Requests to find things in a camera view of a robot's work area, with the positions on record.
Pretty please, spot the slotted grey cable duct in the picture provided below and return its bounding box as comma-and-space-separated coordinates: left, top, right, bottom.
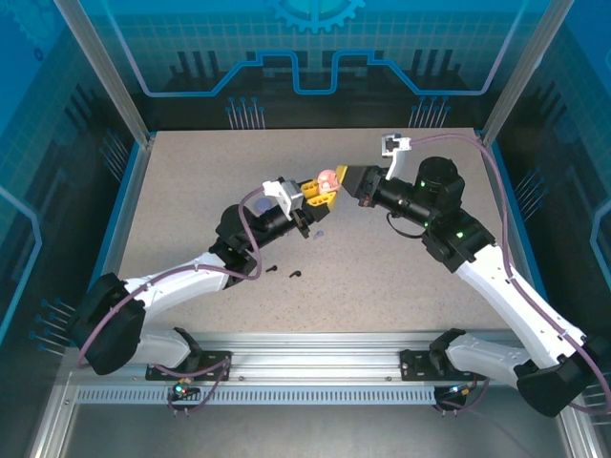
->
74, 386, 438, 406

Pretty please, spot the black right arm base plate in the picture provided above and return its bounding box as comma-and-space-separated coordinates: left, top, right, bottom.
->
399, 347, 478, 383

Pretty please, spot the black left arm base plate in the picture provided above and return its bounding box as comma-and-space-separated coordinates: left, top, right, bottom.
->
145, 350, 234, 383

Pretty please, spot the grey metal shelf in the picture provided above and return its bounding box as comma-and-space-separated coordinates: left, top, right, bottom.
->
28, 371, 602, 458

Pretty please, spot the aluminium frame post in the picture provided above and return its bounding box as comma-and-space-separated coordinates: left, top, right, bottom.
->
479, 0, 577, 147
52, 0, 157, 147

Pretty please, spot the long aluminium base rail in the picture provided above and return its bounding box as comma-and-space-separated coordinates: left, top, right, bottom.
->
64, 330, 574, 384

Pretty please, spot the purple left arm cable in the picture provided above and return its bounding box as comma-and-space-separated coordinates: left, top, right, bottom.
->
75, 185, 266, 419

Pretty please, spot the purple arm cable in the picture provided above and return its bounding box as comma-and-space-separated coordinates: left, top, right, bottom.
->
409, 133, 611, 417
75, 185, 266, 419

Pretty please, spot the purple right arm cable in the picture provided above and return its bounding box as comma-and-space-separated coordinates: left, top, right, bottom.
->
409, 133, 611, 417

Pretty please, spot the aluminium and blue side rail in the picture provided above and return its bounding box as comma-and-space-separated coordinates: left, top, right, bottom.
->
70, 133, 157, 347
476, 131, 574, 347

